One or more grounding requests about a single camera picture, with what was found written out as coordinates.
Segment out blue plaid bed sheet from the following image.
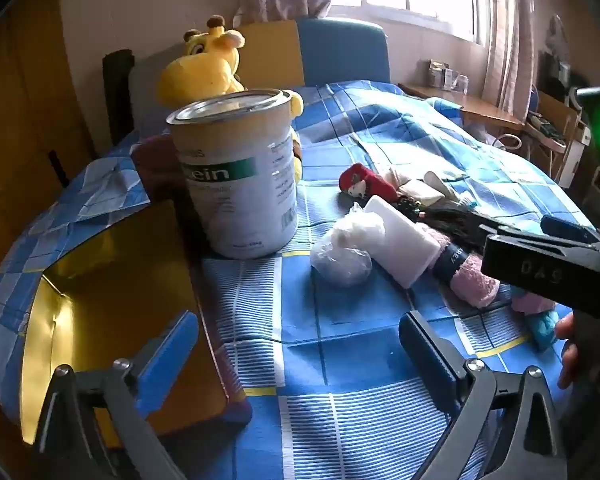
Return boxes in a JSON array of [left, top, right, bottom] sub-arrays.
[[0, 80, 600, 480]]

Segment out white tin can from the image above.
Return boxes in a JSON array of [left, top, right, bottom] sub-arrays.
[[166, 88, 299, 260]]

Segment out red fuzzy sock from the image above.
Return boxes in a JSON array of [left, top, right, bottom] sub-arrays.
[[339, 162, 398, 201]]

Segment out colourful hair ties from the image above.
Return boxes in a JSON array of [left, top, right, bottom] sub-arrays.
[[397, 197, 427, 222]]

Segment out clear bag of white cotton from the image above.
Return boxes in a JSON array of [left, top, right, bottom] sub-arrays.
[[309, 201, 385, 288]]

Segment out person's right hand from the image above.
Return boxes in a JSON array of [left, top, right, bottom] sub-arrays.
[[554, 310, 581, 393]]

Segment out clear boxes on desk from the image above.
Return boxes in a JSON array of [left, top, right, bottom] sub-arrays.
[[426, 60, 470, 92]]

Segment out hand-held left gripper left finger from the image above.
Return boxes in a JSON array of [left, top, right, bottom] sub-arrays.
[[32, 310, 199, 480]]

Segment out white cable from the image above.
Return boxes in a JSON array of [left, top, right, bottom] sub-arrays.
[[490, 132, 525, 152]]

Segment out blue yellow grey headboard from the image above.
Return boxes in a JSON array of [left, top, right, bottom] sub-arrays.
[[127, 17, 392, 136]]

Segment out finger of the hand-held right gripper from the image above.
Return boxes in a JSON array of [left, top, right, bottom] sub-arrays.
[[540, 214, 600, 247]]

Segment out wooden desk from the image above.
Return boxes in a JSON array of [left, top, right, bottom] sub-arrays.
[[399, 82, 525, 133]]

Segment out black hair bundle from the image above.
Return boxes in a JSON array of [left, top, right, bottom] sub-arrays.
[[415, 205, 511, 253]]

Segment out pink socks with navy band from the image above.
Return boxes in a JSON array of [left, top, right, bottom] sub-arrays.
[[420, 227, 501, 309]]

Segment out black post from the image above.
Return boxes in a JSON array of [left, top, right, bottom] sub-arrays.
[[102, 49, 136, 133]]

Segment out pink fuzzy cloth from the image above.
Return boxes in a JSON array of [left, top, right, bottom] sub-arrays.
[[510, 287, 557, 313]]

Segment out gold-lined cardboard box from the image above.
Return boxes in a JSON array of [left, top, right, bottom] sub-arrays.
[[19, 135, 253, 448]]

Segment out white sponge block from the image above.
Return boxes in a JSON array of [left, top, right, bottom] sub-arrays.
[[362, 195, 442, 289]]

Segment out wooden wardrobe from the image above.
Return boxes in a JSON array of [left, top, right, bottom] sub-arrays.
[[0, 10, 98, 281]]

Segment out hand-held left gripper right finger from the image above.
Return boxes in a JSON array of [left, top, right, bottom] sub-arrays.
[[399, 310, 568, 480]]

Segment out yellow giraffe plush toy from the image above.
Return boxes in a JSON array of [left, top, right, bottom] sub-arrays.
[[157, 15, 305, 181]]

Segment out beige sock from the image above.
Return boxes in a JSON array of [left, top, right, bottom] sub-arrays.
[[384, 166, 416, 188]]

